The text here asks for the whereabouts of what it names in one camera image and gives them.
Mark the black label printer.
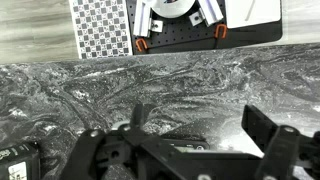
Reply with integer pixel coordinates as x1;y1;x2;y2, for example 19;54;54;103
0;142;41;180

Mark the black digital scale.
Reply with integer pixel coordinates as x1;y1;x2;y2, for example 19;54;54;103
159;132;211;153

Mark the small aluminium corner bracket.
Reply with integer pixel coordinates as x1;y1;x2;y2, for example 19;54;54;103
188;11;205;27
148;18;165;34

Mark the aluminium extrusion bar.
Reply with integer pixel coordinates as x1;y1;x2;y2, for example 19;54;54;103
197;0;225;27
132;0;153;38

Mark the perforated white black panel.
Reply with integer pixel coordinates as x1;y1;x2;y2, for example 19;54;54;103
68;0;134;61

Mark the white flat panel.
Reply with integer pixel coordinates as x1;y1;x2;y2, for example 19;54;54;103
224;0;282;30

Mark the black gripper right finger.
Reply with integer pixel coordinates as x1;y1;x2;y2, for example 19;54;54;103
241;104;320;180

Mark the white robot body foreground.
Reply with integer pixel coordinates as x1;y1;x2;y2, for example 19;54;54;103
126;0;284;56

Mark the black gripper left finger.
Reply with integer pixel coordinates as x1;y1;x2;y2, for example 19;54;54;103
59;103;178;180

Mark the orange clamp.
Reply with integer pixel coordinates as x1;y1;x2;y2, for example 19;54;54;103
213;23;229;40
134;37;149;54

